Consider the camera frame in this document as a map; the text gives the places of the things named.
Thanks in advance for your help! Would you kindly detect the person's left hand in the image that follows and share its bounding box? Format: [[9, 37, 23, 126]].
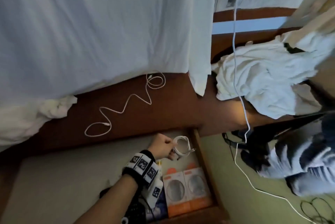
[[146, 134, 179, 161]]

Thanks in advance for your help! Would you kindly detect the person's left forearm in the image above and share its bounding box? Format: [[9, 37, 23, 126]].
[[78, 174, 139, 224]]

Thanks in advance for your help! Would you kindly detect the black white marker wristband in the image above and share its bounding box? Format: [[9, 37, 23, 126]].
[[121, 150, 164, 206]]

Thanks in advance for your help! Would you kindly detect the blue box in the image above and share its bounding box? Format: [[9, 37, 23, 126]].
[[146, 187, 168, 220]]

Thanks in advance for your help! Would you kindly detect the black device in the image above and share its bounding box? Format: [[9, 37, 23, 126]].
[[99, 187, 147, 224]]

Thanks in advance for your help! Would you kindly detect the wooden drawer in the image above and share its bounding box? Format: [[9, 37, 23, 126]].
[[0, 127, 231, 224]]

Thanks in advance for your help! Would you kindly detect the white towel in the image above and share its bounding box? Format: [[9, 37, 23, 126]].
[[37, 95, 78, 119]]

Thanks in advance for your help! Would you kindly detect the crumpled white cloth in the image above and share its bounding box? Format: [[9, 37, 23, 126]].
[[211, 31, 335, 120]]

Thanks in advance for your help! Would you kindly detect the striped black white garment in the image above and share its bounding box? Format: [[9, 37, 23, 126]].
[[256, 113, 335, 197]]

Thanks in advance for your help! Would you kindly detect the white bed sheet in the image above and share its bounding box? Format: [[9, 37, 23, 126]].
[[0, 0, 217, 146]]

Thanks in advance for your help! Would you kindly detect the brown wooden bed frame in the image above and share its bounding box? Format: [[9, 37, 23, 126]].
[[0, 7, 299, 169]]

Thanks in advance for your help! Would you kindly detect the orange white cable box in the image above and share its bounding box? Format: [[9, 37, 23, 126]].
[[183, 167, 213, 212], [162, 171, 191, 218]]

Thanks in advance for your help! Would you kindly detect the loose white charging cable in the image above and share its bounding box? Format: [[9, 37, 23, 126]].
[[84, 71, 166, 138]]

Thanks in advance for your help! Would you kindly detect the long white cable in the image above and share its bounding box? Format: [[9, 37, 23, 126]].
[[232, 0, 315, 224]]

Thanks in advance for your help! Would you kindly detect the thin black cable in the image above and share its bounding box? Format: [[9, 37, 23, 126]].
[[300, 197, 335, 224]]

